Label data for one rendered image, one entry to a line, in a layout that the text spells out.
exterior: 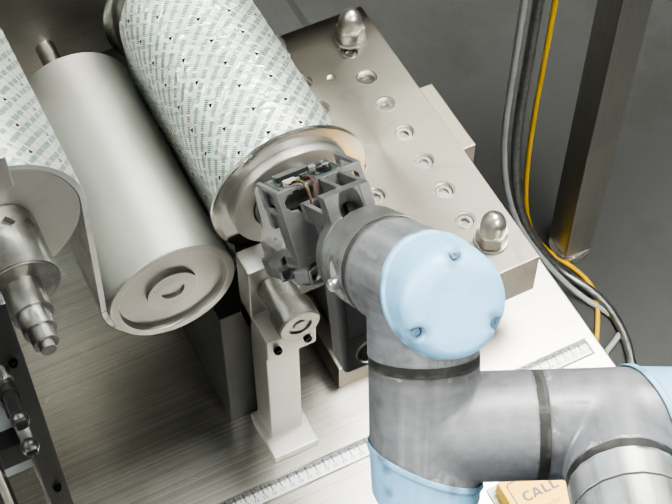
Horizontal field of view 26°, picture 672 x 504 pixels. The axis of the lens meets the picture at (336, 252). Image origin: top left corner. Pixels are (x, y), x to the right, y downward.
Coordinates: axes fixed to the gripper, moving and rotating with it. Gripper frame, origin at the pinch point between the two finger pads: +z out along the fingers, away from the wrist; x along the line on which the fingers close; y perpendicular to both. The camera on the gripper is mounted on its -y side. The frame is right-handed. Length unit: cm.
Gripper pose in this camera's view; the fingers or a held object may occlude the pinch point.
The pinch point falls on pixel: (288, 229)
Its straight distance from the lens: 124.0
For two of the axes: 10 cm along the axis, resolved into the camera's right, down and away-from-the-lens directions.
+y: -2.9, -9.1, -3.1
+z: -3.5, -2.0, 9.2
